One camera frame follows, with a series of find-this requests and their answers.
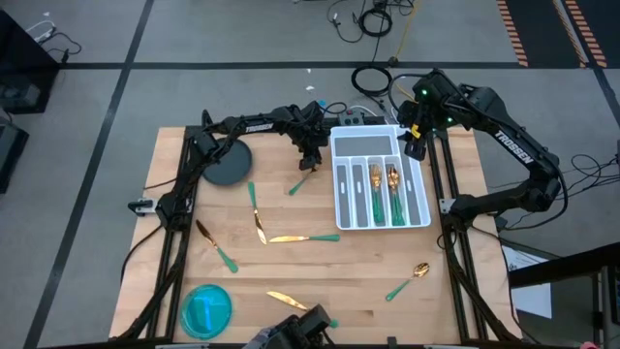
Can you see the small red object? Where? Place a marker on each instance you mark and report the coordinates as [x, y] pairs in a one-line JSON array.
[[588, 346]]

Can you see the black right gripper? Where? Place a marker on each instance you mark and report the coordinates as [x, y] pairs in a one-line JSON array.
[[417, 118]]

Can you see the white paper sheet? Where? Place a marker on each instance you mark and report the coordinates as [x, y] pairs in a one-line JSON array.
[[533, 300]]

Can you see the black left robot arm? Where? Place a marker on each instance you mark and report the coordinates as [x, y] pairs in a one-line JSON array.
[[232, 127]]

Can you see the dark grey round plate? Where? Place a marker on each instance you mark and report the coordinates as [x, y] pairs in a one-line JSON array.
[[232, 167]]

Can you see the grey power strip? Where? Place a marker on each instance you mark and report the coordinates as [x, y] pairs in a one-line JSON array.
[[351, 118]]

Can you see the black side desk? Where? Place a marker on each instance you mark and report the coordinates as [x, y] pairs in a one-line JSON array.
[[562, 266]]

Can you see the person's hand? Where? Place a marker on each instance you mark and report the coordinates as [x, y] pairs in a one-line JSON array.
[[257, 339]]

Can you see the large black cabinet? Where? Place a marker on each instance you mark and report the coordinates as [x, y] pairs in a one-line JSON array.
[[19, 58]]

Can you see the black handheld leader device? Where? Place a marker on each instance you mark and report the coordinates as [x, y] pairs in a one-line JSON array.
[[300, 329]]

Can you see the teal translucent round plate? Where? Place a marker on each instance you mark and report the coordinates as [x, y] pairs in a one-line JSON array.
[[206, 310]]

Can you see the white square bracket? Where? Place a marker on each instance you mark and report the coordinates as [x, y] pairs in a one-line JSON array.
[[444, 206]]

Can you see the dark floor case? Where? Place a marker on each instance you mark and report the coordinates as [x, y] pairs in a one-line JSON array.
[[9, 155]]

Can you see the white plastic cutlery tray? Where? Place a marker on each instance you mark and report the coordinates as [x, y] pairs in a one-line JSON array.
[[363, 145]]

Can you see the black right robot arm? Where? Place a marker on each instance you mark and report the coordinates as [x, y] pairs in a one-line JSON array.
[[484, 106]]

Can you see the black floor puck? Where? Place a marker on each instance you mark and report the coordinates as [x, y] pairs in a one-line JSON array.
[[393, 62]]

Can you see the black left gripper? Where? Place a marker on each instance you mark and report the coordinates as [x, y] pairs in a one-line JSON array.
[[310, 143]]

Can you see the dark grey box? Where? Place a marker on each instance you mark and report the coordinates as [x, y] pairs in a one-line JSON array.
[[19, 94]]

